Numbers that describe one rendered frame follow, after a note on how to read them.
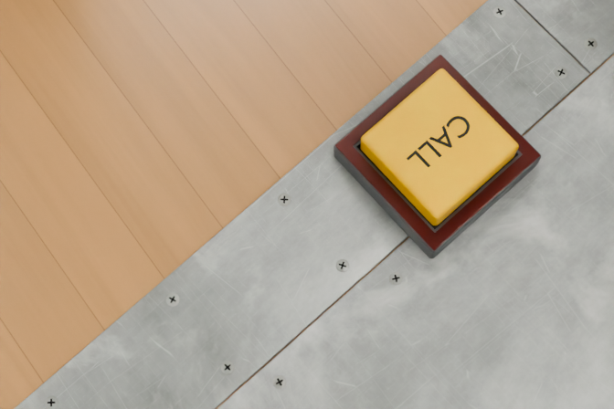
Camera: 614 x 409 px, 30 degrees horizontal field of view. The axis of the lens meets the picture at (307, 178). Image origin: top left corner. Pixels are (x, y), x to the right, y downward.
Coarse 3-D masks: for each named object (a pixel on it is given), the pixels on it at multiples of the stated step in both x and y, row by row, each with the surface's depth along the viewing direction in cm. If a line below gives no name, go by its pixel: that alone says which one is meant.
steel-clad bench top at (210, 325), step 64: (512, 0) 66; (576, 0) 66; (512, 64) 65; (576, 64) 65; (576, 128) 64; (320, 192) 63; (512, 192) 63; (576, 192) 63; (192, 256) 63; (256, 256) 62; (320, 256) 62; (384, 256) 62; (448, 256) 62; (512, 256) 62; (576, 256) 62; (128, 320) 62; (192, 320) 62; (256, 320) 62; (320, 320) 61; (384, 320) 61; (448, 320) 61; (512, 320) 61; (576, 320) 61; (64, 384) 61; (128, 384) 61; (192, 384) 61; (256, 384) 61; (320, 384) 61; (384, 384) 60; (448, 384) 60; (512, 384) 60; (576, 384) 60
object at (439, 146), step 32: (416, 96) 61; (448, 96) 61; (384, 128) 60; (416, 128) 60; (448, 128) 60; (480, 128) 60; (384, 160) 60; (416, 160) 60; (448, 160) 60; (480, 160) 60; (416, 192) 59; (448, 192) 59
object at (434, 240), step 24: (432, 72) 63; (456, 72) 63; (480, 96) 62; (504, 120) 62; (336, 144) 62; (528, 144) 61; (360, 168) 61; (384, 192) 61; (408, 216) 61; (456, 216) 60; (432, 240) 60
